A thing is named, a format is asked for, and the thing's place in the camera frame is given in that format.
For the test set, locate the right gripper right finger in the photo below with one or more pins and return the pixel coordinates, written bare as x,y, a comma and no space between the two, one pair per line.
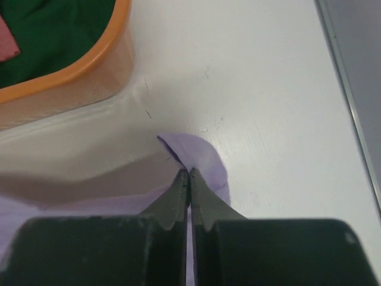
209,212

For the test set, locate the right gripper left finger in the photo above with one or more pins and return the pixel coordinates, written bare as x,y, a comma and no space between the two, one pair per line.
171,207

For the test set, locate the lavender t shirt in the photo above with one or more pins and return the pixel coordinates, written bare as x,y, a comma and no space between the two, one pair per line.
104,240

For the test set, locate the orange plastic bin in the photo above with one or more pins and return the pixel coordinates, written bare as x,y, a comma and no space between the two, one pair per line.
101,73

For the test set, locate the dark green t shirt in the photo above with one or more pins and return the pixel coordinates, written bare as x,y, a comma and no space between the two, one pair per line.
51,35

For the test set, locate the pink t shirt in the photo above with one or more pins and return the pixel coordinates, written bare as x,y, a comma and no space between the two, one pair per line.
8,44

